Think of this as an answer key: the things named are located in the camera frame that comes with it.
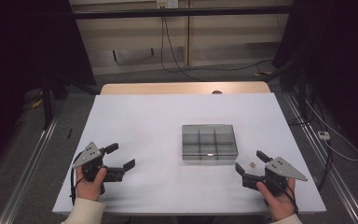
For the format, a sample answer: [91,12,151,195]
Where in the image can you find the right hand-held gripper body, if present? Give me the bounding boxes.
[241,156,309,197]

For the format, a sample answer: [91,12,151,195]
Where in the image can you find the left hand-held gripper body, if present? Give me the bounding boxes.
[72,141,125,195]

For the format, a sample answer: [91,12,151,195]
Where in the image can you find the clear plastic compartment box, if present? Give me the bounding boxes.
[181,124,239,161]

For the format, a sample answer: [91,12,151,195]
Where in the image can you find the person's left hand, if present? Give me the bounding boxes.
[75,165,107,202]

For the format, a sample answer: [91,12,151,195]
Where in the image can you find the person's right hand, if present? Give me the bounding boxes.
[255,178,296,222]

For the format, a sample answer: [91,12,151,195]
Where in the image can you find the white table cover sheet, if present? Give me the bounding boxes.
[51,92,327,217]

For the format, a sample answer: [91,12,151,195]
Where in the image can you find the black metal stand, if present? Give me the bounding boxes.
[41,73,56,131]

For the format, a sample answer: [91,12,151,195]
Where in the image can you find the wooden table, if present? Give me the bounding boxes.
[100,81,271,95]

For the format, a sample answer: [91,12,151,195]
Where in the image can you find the black curtain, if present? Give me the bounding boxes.
[272,0,358,167]
[0,0,97,179]

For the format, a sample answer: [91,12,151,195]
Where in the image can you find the beige cabinet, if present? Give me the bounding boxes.
[68,0,293,77]

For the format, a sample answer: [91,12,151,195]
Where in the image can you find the black horizontal metal bar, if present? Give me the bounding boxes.
[73,5,293,21]

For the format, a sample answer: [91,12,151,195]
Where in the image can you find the right hand-held gripper black cable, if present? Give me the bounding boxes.
[283,182,299,216]

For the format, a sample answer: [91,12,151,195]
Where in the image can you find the hand-held gripper black cable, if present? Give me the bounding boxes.
[283,182,299,216]
[70,152,86,206]

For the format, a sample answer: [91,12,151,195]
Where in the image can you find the left hand-held gripper black cable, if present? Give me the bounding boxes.
[70,152,86,206]

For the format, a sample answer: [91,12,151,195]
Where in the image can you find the thick black floor cable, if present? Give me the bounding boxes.
[316,102,334,191]

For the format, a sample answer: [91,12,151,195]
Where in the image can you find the silver floor rail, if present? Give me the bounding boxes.
[0,113,61,224]
[283,92,358,224]

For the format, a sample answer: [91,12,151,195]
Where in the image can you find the white floor cable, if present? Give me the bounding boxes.
[306,101,358,162]

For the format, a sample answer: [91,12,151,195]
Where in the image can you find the long black wall cable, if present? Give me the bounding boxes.
[159,15,274,82]

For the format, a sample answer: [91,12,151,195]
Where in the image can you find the white wall outlet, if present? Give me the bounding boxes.
[156,0,180,9]

